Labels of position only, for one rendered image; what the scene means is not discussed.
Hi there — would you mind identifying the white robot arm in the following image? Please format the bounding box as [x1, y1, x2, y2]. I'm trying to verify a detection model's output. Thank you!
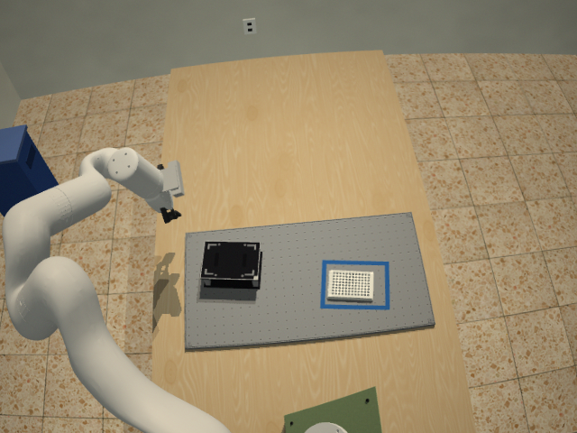
[2, 147, 232, 433]

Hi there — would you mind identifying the blue tape outline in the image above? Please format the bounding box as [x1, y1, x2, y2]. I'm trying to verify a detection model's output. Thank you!
[320, 260, 389, 309]

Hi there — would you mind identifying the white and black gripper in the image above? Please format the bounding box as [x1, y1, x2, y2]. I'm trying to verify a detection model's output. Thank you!
[145, 164, 181, 224]

